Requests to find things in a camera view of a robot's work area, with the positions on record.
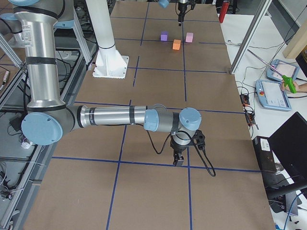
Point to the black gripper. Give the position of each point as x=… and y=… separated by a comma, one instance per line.
x=181, y=9
x=177, y=148

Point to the orange foam block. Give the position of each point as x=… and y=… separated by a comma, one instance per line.
x=176, y=44

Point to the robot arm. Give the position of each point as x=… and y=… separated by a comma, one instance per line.
x=165, y=3
x=51, y=112

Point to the pink foam block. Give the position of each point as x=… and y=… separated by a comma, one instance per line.
x=189, y=37

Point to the purple foam block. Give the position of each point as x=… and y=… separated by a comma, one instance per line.
x=164, y=36

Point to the red cylinder tube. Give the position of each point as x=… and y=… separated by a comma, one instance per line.
x=223, y=10

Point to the brown paper table cover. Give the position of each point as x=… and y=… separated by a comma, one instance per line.
x=121, y=178

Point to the black computer box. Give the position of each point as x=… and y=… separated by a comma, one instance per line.
x=264, y=155

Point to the far teach pendant tablet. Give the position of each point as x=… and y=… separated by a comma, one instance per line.
x=287, y=69

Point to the teach pendant tablet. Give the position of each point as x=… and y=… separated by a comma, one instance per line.
x=287, y=69
x=271, y=96

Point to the black monitor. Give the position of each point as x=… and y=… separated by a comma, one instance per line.
x=289, y=144

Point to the near teach pendant tablet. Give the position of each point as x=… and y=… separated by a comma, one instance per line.
x=271, y=96

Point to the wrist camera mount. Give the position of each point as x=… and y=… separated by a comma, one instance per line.
x=192, y=4
x=199, y=139

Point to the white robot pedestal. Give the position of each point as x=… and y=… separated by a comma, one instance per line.
x=109, y=62

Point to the aluminium frame post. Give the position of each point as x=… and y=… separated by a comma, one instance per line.
x=262, y=9

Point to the green handled reacher grabber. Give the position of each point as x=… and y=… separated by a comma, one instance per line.
x=287, y=81

